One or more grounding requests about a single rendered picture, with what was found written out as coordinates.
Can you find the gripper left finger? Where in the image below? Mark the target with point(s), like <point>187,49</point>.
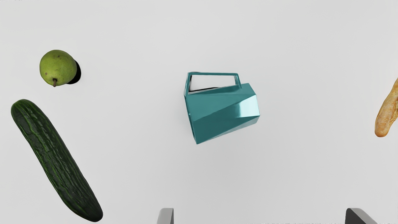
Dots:
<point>165,216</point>

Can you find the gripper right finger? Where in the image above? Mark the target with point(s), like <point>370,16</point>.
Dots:
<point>357,217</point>

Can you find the teal faceted mug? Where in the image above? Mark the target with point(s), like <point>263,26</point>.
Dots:
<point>219,111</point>

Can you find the golden brown baguette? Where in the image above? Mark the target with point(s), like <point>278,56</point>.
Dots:
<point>387,114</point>

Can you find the dark green cucumber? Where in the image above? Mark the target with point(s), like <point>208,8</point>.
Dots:
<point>54,157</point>

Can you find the green pear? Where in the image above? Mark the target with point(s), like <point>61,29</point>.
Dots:
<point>57,67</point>

